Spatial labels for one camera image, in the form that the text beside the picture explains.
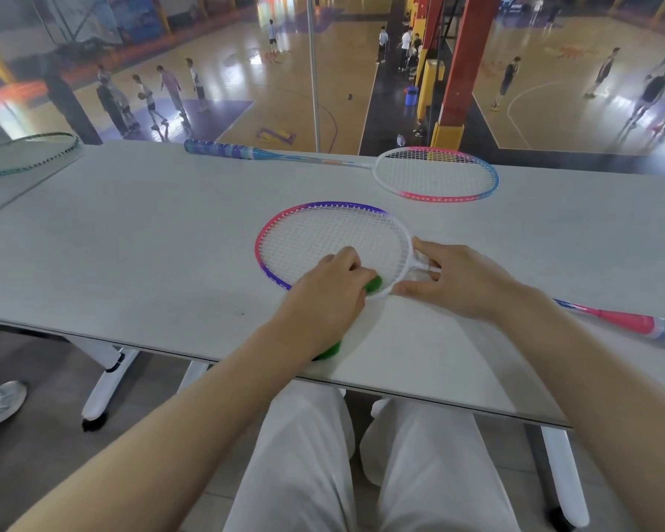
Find person's left hand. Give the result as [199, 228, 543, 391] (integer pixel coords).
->
[268, 246, 379, 362]

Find person's right hand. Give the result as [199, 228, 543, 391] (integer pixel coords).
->
[392, 237, 539, 325]

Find green black cleaning cloth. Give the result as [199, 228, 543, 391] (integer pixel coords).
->
[312, 275, 384, 363]

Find purple pink badminton racket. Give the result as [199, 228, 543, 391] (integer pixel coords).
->
[254, 201, 665, 348]

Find pink blue badminton racket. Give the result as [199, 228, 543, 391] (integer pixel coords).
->
[183, 138, 500, 204]

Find person's right forearm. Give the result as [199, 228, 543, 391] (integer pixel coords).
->
[498, 287, 665, 532]

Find person's left forearm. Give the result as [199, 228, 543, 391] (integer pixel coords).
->
[8, 321, 322, 532]

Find person's white trousers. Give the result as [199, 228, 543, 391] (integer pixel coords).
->
[223, 381, 522, 532]

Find green badminton racket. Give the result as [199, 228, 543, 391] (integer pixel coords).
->
[0, 132, 83, 179]

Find white table leg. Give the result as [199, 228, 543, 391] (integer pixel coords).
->
[176, 359, 211, 394]
[66, 336, 140, 433]
[526, 425, 591, 530]

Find red pillar with yellow base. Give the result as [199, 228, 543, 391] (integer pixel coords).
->
[430, 0, 502, 151]

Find metal window mullion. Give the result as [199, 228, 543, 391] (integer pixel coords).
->
[305, 0, 322, 153]

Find group of distant people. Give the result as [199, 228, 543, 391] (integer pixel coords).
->
[95, 0, 665, 139]

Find yellow padded post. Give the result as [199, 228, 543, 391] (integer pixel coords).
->
[417, 58, 446, 121]

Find dark hoop post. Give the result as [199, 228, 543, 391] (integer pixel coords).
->
[38, 55, 103, 146]

